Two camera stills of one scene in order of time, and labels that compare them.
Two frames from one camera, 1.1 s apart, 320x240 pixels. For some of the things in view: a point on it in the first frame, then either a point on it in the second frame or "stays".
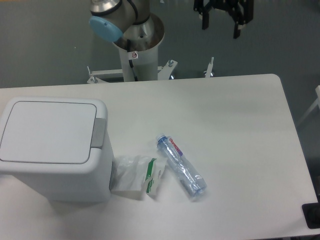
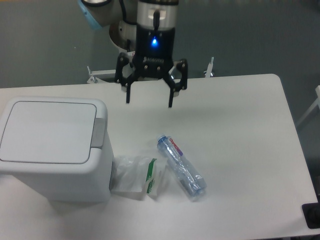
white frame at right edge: [316, 104] stays
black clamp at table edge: [311, 212] stays
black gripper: [242, 7] to [153, 59]
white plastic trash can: [60, 146] stays
